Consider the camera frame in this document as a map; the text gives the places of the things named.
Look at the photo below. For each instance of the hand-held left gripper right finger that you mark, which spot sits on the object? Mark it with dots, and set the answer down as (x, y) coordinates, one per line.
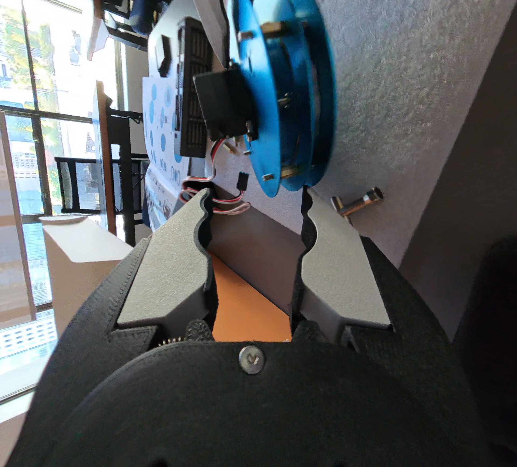
(343, 273)

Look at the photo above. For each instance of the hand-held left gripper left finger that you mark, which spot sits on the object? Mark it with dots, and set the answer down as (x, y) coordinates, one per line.
(169, 269)

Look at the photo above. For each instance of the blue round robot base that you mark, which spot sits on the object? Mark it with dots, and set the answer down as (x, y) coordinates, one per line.
(315, 71)

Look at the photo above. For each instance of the metal cross socket wrench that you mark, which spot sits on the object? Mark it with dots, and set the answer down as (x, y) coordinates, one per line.
(359, 202)

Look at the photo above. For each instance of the orange cardboard box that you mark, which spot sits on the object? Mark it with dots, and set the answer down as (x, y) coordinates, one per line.
(250, 305)

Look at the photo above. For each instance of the instruction manual with blue pictures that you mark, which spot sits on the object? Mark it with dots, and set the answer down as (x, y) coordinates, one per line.
(159, 139)

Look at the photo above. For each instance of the black servo motor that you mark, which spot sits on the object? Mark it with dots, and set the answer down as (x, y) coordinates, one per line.
(226, 99)

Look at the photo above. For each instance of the black screwdriver bit case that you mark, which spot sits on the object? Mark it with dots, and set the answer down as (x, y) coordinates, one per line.
(196, 91)

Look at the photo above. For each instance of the small black box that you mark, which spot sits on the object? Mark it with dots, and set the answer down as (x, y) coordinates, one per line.
(164, 57)

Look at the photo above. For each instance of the large glass window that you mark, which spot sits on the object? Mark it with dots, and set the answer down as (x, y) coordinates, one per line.
(52, 51)

